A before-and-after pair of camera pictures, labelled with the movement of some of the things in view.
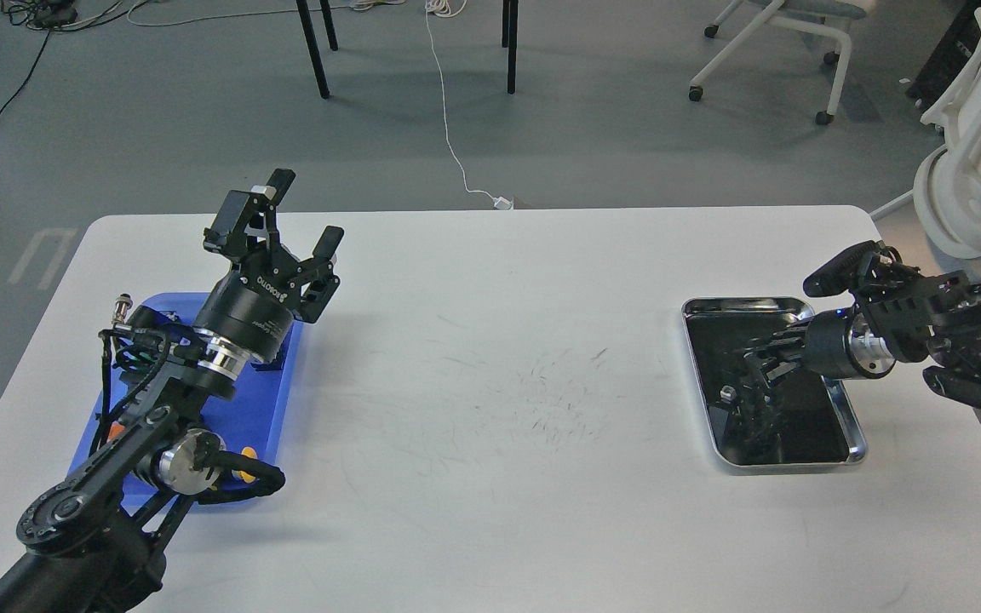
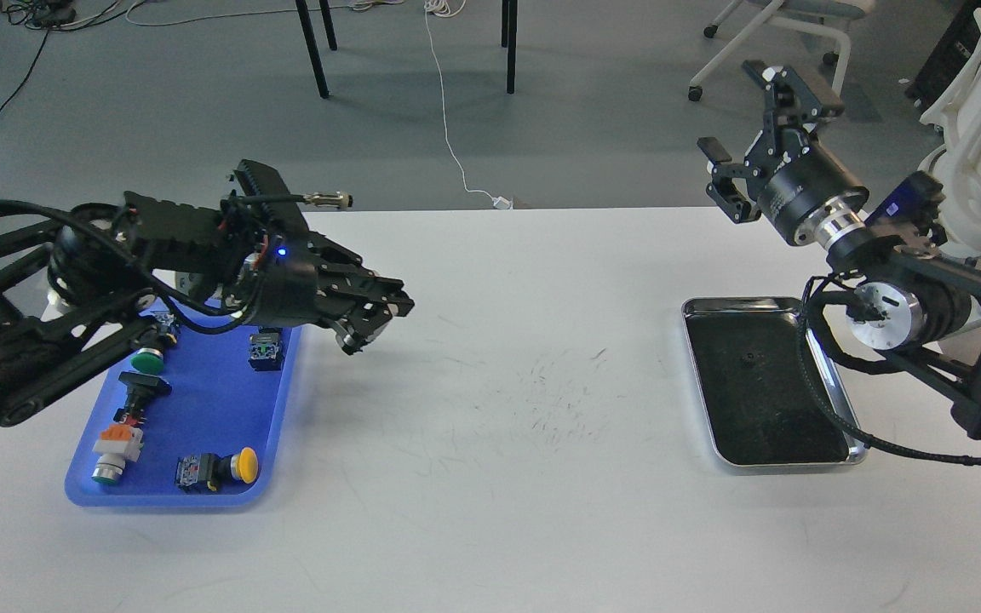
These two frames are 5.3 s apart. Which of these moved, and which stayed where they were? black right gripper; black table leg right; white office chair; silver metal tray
Moved: black right gripper
Stayed: silver metal tray; black table leg right; white office chair
